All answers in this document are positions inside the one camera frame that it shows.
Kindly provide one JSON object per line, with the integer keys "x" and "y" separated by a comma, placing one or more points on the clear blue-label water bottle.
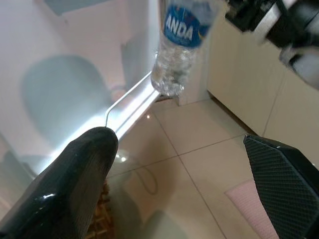
{"x": 179, "y": 32}

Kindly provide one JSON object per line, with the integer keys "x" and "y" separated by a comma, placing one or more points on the pink floor mat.
{"x": 246, "y": 206}

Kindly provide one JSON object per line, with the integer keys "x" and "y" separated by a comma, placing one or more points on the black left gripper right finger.
{"x": 289, "y": 189}

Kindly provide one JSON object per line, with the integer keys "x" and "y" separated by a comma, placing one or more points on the cream kitchen cabinet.
{"x": 249, "y": 74}

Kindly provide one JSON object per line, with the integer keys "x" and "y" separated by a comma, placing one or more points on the wooden slatted rack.
{"x": 102, "y": 219}

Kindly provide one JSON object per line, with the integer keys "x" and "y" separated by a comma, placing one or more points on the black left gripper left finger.
{"x": 67, "y": 186}

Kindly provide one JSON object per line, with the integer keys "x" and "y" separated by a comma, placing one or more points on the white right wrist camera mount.
{"x": 306, "y": 67}

